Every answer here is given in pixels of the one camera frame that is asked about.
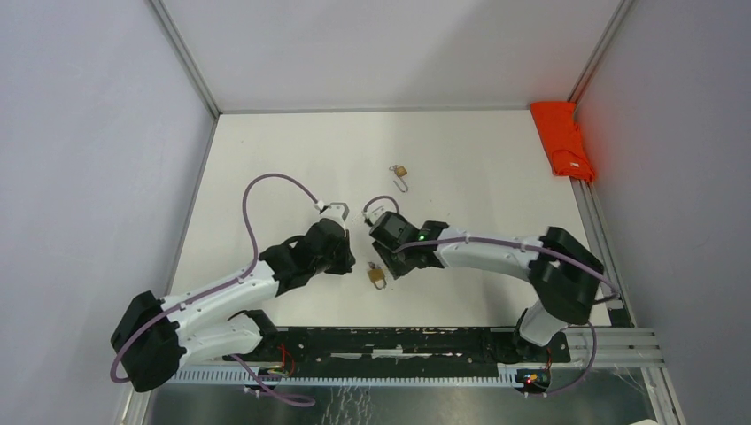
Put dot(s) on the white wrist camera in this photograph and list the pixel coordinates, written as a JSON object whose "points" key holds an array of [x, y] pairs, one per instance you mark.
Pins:
{"points": [[336, 211], [371, 217]]}

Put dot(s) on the white slotted cable duct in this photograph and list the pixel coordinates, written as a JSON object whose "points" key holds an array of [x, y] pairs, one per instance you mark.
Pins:
{"points": [[236, 375]]}

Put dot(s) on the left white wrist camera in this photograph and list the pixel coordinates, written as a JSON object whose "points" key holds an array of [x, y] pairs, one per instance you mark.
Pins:
{"points": [[336, 211]]}

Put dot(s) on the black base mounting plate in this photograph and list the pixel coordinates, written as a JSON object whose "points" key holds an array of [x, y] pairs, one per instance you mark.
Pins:
{"points": [[402, 352]]}

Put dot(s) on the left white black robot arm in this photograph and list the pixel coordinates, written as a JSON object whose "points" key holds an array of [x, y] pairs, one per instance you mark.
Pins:
{"points": [[157, 336]]}

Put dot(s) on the aluminium frame rails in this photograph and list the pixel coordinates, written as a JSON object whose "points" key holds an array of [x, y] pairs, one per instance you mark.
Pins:
{"points": [[622, 343]]}

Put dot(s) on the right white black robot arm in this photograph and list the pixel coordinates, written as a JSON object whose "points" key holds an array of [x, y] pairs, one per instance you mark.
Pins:
{"points": [[564, 274]]}

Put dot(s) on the brass padlock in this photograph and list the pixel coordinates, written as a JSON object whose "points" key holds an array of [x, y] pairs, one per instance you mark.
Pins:
{"points": [[400, 173], [376, 276]]}

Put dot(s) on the orange folded cloth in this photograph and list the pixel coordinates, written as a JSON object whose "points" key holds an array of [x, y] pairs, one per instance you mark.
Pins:
{"points": [[562, 139]]}

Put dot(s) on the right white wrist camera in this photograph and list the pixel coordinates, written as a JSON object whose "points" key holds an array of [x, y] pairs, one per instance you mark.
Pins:
{"points": [[371, 217]]}

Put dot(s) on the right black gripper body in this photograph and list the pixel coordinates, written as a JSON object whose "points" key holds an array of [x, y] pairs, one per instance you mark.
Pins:
{"points": [[396, 262]]}

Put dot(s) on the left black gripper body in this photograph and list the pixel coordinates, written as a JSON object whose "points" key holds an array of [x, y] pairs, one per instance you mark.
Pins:
{"points": [[337, 263]]}

